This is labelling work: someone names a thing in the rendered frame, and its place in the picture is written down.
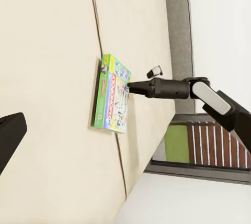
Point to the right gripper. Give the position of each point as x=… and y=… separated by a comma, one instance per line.
x=155, y=88

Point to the board game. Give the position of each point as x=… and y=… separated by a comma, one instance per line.
x=113, y=95

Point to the door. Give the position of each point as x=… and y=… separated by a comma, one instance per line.
x=197, y=146

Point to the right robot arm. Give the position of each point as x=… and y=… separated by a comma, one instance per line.
x=217, y=104

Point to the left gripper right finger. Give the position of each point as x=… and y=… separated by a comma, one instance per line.
x=243, y=129

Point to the bed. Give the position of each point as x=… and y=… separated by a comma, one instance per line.
x=65, y=170

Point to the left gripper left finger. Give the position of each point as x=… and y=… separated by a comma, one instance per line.
x=12, y=130

